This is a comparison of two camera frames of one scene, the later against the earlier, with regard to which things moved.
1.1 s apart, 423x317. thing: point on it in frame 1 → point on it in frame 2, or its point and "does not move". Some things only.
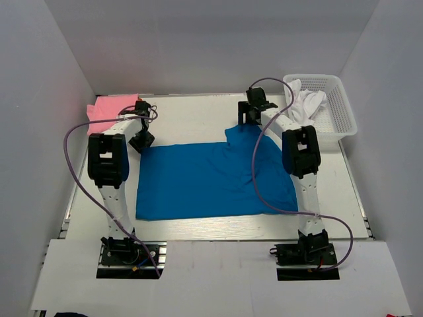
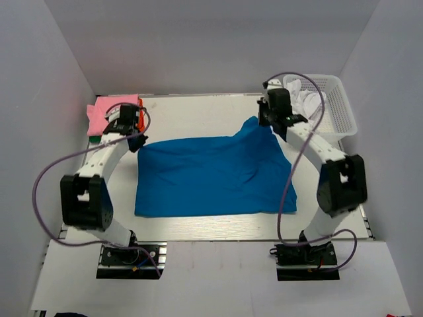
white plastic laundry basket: (336, 119) does not move
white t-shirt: (305, 104) does not move
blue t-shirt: (215, 180) does not move
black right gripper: (246, 110) → (264, 115)
